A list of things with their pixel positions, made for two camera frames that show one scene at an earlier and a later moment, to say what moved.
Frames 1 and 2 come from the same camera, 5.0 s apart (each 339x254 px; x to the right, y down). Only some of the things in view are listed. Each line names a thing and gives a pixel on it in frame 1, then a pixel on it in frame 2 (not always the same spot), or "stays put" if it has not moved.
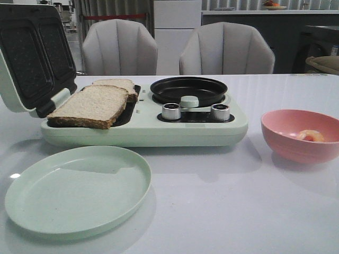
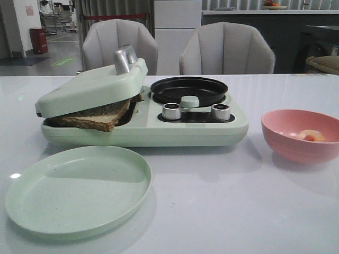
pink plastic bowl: x=301 y=136 stays put
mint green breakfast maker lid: x=37 y=69 -> x=86 y=90
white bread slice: x=96 y=106 stays put
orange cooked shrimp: x=310 y=135 stays put
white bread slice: x=126 y=84 -> x=136 y=98
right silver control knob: x=220 y=112 stays put
